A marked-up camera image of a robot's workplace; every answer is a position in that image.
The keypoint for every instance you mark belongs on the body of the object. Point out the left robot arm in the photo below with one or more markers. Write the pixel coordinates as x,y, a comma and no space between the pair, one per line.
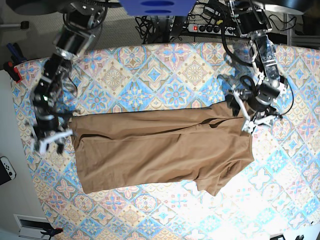
252,23

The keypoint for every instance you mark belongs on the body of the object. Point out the white power strip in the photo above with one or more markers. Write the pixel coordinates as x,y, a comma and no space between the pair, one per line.
211,29

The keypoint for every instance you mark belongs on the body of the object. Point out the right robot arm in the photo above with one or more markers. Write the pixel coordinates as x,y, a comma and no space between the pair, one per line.
82,19

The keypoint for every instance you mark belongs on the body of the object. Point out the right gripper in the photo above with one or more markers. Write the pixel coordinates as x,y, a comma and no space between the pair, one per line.
50,127

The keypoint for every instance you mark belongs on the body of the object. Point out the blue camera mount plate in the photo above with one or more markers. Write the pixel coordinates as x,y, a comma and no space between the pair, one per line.
157,7

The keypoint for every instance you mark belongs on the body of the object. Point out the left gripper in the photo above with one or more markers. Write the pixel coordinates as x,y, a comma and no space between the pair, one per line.
254,105

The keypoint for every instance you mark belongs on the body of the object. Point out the patterned tile tablecloth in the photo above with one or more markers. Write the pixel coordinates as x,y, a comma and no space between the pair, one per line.
279,193

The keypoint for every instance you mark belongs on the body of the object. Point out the orange black bottom clamp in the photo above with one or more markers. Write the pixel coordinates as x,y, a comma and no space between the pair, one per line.
51,232

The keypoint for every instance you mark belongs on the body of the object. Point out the red black table clamp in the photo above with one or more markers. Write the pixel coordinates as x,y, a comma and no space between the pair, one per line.
12,71

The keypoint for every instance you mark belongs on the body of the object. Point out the white game controller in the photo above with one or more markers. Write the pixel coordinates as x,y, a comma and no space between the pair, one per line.
7,172

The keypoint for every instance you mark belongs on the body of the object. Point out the white floor vent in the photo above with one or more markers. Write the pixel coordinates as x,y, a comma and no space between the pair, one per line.
30,227

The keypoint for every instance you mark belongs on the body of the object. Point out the blue handled tool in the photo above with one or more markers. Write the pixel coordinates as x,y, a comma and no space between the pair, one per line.
16,53

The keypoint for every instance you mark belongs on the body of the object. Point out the brown t-shirt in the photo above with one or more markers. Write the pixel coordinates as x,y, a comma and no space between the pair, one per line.
205,145

